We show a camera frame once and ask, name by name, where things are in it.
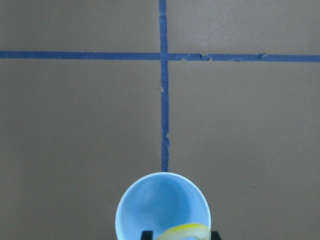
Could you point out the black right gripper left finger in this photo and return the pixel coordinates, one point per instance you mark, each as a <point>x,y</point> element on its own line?
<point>146,235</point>

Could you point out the light blue plastic cup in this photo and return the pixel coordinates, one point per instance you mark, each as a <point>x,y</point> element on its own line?
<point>157,202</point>

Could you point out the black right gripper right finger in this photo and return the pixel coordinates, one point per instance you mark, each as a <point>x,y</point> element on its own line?
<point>215,235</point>

